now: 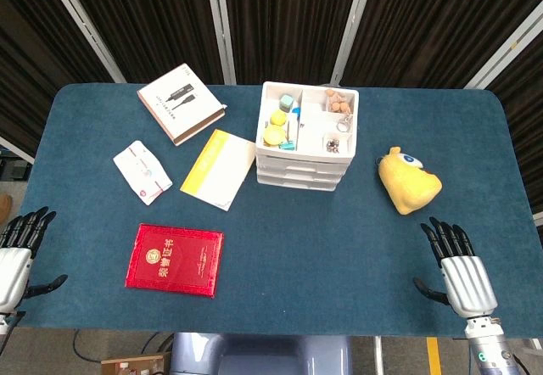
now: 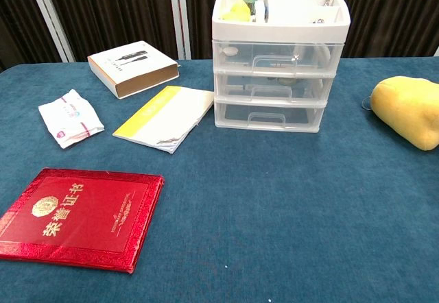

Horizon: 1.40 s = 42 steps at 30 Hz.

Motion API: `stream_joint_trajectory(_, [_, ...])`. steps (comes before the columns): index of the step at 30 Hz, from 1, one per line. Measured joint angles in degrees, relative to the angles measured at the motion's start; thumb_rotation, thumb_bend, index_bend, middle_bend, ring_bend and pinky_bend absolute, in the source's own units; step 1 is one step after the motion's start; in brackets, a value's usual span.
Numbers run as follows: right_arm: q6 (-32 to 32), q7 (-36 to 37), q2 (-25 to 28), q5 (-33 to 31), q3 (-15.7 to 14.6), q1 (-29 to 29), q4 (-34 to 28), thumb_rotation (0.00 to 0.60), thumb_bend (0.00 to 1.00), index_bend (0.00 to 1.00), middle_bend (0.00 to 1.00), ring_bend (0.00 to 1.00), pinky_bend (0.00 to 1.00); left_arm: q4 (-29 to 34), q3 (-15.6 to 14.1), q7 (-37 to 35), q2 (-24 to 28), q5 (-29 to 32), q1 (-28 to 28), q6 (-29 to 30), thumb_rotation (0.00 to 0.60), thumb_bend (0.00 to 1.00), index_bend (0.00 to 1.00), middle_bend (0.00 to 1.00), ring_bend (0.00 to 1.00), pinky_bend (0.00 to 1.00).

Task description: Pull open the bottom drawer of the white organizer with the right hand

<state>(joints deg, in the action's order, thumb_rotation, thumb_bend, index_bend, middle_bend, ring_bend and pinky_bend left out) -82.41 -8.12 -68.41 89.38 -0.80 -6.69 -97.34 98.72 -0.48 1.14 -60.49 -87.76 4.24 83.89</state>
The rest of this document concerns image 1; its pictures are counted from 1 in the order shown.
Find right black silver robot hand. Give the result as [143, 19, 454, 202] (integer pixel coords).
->
[413, 216, 499, 319]

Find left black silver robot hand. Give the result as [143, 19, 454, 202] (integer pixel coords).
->
[0, 206, 69, 315]

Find white drawer organizer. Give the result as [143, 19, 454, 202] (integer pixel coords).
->
[255, 81, 361, 193]

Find cardboard box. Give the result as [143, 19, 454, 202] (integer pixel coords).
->
[100, 352, 171, 375]

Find yellow floor tape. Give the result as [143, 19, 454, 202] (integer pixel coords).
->
[425, 336, 444, 375]

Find white table leg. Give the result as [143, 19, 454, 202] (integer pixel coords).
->
[372, 335, 385, 375]

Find yellow plush toy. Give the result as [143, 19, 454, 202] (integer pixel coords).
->
[375, 146, 443, 215]

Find white tissue packet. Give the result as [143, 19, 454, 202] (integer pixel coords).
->
[112, 139, 174, 206]

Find red certificate folder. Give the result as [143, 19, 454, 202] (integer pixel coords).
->
[124, 222, 225, 299]

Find blue felt table cover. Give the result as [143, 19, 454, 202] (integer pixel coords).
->
[12, 82, 542, 339]

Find dark pleated partition panel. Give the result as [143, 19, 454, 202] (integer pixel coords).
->
[221, 0, 367, 86]
[486, 50, 543, 215]
[0, 0, 116, 158]
[59, 0, 227, 85]
[342, 0, 543, 88]

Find blue-grey robot torso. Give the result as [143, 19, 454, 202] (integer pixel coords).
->
[169, 332, 354, 375]

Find brown cork pieces pile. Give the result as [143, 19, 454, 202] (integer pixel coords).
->
[324, 88, 354, 115]

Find yellow and white booklet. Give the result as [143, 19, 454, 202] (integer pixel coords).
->
[180, 128, 257, 212]

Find large yellow round case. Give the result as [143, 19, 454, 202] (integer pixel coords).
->
[262, 125, 285, 146]

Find black floor cable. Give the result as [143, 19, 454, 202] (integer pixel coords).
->
[72, 329, 99, 361]

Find white partition frame post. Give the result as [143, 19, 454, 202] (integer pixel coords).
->
[0, 136, 36, 165]
[329, 0, 378, 87]
[40, 0, 126, 84]
[463, 9, 543, 90]
[204, 0, 237, 86]

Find white cable product box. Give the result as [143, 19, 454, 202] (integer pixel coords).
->
[137, 63, 227, 147]

